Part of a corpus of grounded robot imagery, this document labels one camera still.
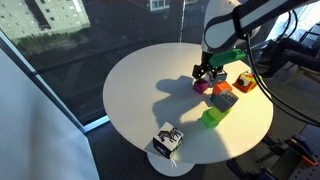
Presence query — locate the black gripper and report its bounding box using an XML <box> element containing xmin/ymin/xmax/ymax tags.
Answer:
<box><xmin>193</xmin><ymin>51</ymin><xmax>223</xmax><ymax>87</ymax></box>

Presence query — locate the pink plastic block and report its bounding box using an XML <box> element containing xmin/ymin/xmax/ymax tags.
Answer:
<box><xmin>193</xmin><ymin>79</ymin><xmax>209</xmax><ymax>94</ymax></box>

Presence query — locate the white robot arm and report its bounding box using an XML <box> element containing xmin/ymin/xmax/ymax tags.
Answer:
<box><xmin>192</xmin><ymin>0</ymin><xmax>318</xmax><ymax>80</ymax></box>

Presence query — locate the orange plastic block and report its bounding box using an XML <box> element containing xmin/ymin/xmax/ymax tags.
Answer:
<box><xmin>213</xmin><ymin>81</ymin><xmax>232</xmax><ymax>95</ymax></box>

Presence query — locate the grey studded plastic block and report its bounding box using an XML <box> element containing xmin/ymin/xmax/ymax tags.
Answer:
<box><xmin>213</xmin><ymin>90</ymin><xmax>239</xmax><ymax>112</ymax></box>

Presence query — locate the green plastic block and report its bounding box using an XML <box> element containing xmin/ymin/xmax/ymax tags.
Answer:
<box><xmin>201</xmin><ymin>106</ymin><xmax>232</xmax><ymax>128</ymax></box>

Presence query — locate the blue number soft cube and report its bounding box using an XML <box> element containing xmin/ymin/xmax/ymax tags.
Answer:
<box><xmin>204</xmin><ymin>71</ymin><xmax>227</xmax><ymax>83</ymax></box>

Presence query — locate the house picture soft cube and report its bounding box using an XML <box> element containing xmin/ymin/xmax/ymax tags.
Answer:
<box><xmin>233</xmin><ymin>70</ymin><xmax>257</xmax><ymax>93</ymax></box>

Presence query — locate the zebra soft fabric cube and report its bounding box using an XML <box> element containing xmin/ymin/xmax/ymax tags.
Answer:
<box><xmin>153</xmin><ymin>122</ymin><xmax>184</xmax><ymax>159</ymax></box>

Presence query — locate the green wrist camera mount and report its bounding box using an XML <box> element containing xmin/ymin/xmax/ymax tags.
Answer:
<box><xmin>209</xmin><ymin>49</ymin><xmax>246</xmax><ymax>68</ymax></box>

